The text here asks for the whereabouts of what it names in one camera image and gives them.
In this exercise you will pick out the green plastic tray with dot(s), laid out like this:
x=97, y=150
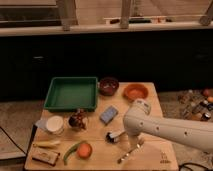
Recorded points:
x=72, y=93

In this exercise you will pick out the green pepper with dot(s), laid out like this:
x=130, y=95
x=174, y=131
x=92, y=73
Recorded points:
x=69, y=152

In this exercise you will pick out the orange carrot slice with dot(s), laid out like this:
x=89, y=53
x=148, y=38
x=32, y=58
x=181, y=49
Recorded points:
x=84, y=150

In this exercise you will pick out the yellow banana piece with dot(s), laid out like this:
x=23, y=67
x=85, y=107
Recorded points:
x=47, y=144

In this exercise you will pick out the brown wooden block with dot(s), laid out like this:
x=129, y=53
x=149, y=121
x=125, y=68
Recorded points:
x=45, y=156

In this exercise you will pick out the silver fork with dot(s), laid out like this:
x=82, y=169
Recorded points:
x=127, y=154

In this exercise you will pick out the blue sponge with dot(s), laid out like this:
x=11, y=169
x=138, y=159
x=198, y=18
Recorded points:
x=108, y=114

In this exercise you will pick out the white round container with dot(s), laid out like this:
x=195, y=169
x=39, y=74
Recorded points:
x=55, y=124

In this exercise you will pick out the orange bowl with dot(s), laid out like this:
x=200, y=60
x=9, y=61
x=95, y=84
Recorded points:
x=134, y=91

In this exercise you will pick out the dark red bowl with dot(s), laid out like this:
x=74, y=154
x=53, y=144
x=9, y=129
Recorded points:
x=108, y=86

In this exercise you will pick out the brown toy figure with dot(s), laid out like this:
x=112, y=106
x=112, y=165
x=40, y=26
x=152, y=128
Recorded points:
x=76, y=120

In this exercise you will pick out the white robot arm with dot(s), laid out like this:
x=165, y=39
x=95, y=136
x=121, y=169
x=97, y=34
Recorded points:
x=195, y=134

